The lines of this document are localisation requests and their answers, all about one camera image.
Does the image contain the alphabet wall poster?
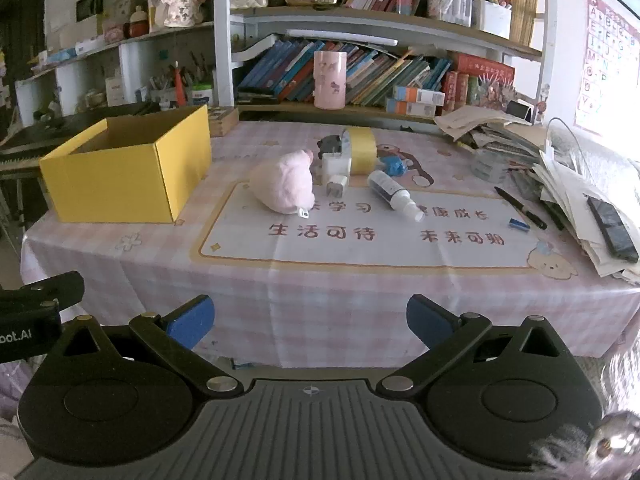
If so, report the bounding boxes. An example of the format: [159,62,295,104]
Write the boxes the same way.
[574,0,640,136]

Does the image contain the white spray bottle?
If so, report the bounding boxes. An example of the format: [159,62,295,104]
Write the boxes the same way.
[367,170,425,223]

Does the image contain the grey toy car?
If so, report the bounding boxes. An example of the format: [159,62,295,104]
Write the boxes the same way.
[316,135,346,157]

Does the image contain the yellow cardboard box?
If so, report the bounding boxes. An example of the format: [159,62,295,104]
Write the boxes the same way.
[39,105,213,224]

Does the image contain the thick red book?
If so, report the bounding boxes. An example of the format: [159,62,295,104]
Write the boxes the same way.
[450,52,516,87]

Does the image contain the black smartphone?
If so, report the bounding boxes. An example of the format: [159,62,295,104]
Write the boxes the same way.
[586,195,640,263]

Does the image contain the blue packet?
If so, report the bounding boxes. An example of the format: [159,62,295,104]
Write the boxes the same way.
[377,156,407,177]

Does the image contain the black piano keyboard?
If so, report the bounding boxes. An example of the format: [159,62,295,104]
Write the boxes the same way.
[0,102,161,181]

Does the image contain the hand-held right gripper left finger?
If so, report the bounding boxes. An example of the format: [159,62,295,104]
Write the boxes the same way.
[52,294,244,401]

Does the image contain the white bookshelf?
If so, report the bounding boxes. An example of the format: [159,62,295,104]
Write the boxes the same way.
[15,0,558,126]

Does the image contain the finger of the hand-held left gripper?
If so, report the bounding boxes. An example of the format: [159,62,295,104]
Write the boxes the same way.
[0,270,85,312]

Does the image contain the clear marker holder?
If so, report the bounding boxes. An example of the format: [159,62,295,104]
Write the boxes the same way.
[435,0,473,28]

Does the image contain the white pen holder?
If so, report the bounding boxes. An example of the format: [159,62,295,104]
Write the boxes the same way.
[472,0,513,40]

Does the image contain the black pen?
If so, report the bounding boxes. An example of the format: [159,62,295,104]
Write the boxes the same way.
[494,186,548,231]

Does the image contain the silver bell fluffy charm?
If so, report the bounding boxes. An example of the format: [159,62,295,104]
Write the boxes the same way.
[530,330,640,480]

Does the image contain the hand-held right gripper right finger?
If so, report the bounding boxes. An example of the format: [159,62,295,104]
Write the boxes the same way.
[377,294,571,401]

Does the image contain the pink and white doll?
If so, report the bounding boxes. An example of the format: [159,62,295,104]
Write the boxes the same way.
[154,0,206,28]

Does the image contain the pile of loose papers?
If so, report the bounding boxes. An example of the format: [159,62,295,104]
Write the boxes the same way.
[530,119,640,286]

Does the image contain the row of leaning books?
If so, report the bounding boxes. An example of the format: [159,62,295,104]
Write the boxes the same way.
[237,37,453,106]

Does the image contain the stack of yellow books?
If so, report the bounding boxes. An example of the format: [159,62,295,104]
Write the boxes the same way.
[510,0,541,46]

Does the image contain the orange and white box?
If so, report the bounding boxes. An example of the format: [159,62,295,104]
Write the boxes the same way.
[392,85,446,106]
[385,98,437,119]

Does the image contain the large white charger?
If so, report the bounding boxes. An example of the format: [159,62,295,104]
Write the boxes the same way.
[320,152,353,183]

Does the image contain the pink plush toy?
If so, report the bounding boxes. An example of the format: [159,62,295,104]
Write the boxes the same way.
[248,150,317,219]

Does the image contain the wooden chessboard box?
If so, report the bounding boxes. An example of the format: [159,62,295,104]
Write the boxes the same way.
[207,106,240,138]

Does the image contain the pink printed cup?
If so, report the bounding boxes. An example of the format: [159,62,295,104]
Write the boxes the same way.
[313,50,347,109]

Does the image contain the yellow tape roll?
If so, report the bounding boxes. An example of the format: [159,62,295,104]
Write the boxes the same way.
[341,126,377,176]

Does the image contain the small red pot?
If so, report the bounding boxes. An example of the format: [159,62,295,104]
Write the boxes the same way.
[129,7,150,38]

